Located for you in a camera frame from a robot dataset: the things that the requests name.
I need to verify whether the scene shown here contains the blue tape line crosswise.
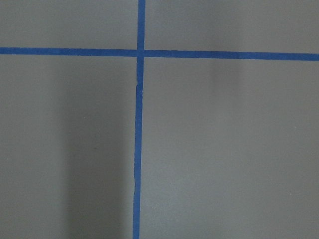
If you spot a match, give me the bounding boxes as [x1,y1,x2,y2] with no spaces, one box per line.
[0,47,319,61]

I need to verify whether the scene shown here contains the blue tape line lengthwise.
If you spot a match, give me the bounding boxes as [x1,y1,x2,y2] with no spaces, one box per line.
[133,0,146,239]

